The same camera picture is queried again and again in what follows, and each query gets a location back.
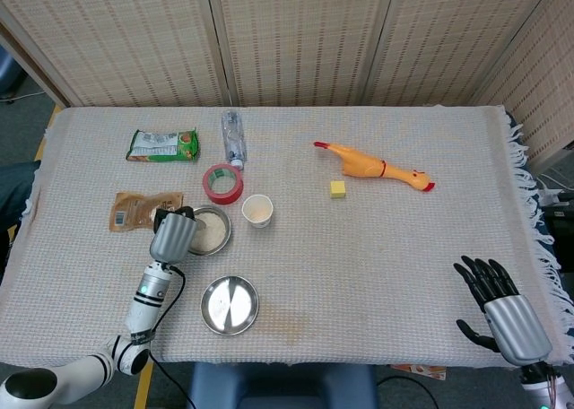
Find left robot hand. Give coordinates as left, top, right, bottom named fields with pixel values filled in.
left=149, top=205, right=199, bottom=264

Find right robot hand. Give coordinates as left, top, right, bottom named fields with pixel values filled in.
left=452, top=255, right=553, bottom=366

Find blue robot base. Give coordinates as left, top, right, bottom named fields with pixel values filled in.
left=187, top=362, right=380, bottom=409

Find steel bowl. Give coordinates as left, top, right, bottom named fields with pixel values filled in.
left=186, top=204, right=233, bottom=257

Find white paper cup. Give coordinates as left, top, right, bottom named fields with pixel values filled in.
left=241, top=194, right=274, bottom=230

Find colourful printed card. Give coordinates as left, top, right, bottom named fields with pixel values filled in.
left=388, top=363, right=448, bottom=381

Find brown snack pouch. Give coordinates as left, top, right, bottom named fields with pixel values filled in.
left=109, top=191, right=185, bottom=234

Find red tape roll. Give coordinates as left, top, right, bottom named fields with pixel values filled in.
left=202, top=162, right=246, bottom=206

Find steel plate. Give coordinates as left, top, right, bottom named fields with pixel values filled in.
left=200, top=274, right=260, bottom=336

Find green snack packet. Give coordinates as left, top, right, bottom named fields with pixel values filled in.
left=125, top=128, right=201, bottom=162

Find black box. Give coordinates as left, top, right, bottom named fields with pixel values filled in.
left=540, top=204, right=574, bottom=257

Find clear plastic bottle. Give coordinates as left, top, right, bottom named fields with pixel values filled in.
left=221, top=109, right=248, bottom=168

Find white power strip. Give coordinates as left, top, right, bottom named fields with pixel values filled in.
left=535, top=175, right=574, bottom=208

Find dark blue trouser leg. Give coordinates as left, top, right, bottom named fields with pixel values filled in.
left=0, top=160, right=42, bottom=248

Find white woven tablecloth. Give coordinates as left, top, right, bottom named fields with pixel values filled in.
left=0, top=105, right=574, bottom=370

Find yellow rubber chicken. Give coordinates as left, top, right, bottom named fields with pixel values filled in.
left=313, top=140, right=437, bottom=195

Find bamboo screen panel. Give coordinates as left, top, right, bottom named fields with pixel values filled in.
left=362, top=0, right=557, bottom=108
left=470, top=0, right=574, bottom=172
left=0, top=0, right=225, bottom=108
left=205, top=0, right=398, bottom=108

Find blue chair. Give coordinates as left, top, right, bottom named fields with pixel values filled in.
left=0, top=45, right=23, bottom=103

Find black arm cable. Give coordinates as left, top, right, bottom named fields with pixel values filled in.
left=147, top=265, right=198, bottom=409

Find black floor cable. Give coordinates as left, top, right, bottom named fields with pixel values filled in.
left=375, top=375, right=439, bottom=409

